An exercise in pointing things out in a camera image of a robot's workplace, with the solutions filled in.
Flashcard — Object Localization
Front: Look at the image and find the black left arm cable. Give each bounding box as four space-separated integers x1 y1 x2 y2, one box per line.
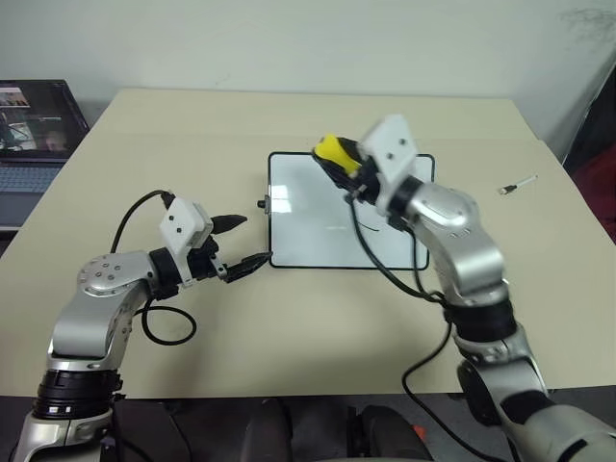
110 190 197 347

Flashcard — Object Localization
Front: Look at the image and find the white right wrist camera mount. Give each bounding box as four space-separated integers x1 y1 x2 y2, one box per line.
358 114 420 216

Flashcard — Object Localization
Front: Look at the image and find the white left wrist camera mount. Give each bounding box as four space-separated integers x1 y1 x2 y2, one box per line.
158 196 216 289

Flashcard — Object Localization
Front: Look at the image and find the yellow whiteboard eraser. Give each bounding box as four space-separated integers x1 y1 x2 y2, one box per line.
311 133 363 179

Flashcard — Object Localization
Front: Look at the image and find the black fabric object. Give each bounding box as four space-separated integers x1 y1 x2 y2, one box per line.
560 62 616 165

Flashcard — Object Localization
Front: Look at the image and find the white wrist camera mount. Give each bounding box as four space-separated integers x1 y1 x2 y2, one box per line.
358 114 420 216
158 196 216 289

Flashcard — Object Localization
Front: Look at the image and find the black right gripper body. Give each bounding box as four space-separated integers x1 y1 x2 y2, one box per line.
344 143 386 206

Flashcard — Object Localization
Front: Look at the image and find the dark grey rounded shape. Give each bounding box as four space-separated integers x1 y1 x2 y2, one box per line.
243 398 293 462

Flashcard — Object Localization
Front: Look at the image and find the white whiteboard with black frame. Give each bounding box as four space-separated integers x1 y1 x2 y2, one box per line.
267 151 437 271

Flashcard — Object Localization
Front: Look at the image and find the dark red fabric object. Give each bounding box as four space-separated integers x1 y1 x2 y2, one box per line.
575 151 616 232

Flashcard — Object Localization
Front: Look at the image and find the dark laptop computer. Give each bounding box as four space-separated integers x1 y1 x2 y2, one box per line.
0 79 91 232

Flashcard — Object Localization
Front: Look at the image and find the small white pen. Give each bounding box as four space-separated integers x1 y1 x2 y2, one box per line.
498 173 539 196

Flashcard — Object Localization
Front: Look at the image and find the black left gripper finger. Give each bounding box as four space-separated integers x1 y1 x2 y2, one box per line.
221 251 274 284
211 214 249 237

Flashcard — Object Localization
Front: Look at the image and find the dark rounded shape orange spot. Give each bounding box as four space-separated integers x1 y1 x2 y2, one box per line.
348 403 434 462

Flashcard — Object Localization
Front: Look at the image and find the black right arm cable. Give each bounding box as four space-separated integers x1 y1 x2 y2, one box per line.
345 190 487 462

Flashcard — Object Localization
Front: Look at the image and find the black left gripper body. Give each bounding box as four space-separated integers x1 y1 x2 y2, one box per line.
187 234 230 283

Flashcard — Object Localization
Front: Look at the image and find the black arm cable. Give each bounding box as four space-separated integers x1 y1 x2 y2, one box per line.
110 190 197 347
345 190 487 462

